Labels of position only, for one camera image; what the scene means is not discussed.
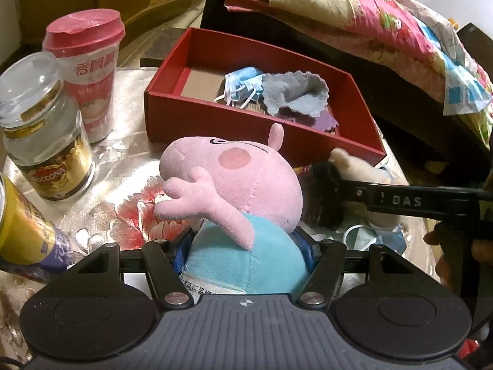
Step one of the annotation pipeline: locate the beige teddy bear plush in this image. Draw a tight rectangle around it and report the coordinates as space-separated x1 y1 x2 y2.
329 148 408 229

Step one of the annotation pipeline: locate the blue face mask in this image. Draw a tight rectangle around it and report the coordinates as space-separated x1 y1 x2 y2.
342 225 407 255
214 66 264 109

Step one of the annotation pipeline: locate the pink pig plush toy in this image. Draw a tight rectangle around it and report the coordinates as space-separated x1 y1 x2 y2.
155 124 309 298

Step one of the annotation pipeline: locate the purple quilted cloth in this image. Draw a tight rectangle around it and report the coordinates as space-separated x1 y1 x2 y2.
263 71 339 132

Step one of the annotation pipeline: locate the person right hand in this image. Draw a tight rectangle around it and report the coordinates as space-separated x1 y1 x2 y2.
423 228 493 290

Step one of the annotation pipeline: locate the floral tablecloth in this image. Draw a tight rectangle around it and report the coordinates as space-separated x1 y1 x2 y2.
1 68 439 364

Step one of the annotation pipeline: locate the yellow drink can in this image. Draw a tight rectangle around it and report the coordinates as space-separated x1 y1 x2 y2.
1 175 74 282

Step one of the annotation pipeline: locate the red cardboard box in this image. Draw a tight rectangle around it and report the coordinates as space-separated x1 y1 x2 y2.
144 28 385 167

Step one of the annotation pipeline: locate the pink floral quilt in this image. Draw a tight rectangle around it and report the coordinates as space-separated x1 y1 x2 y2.
225 0 492 115

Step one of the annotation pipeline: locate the glass coffee jar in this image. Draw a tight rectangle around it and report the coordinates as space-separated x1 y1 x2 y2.
1 52 95 200

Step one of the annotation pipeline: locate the pink milk tea cup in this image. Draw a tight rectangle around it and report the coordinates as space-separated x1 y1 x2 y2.
42 8 125 144

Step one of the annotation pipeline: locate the dark bed frame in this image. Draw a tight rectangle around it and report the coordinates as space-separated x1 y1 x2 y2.
201 0 491 185

